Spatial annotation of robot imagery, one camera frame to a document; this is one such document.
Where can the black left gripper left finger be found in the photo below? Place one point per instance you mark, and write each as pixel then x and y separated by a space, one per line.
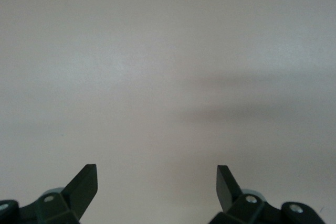
pixel 78 192

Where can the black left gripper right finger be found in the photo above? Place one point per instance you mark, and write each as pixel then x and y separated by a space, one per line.
pixel 225 190

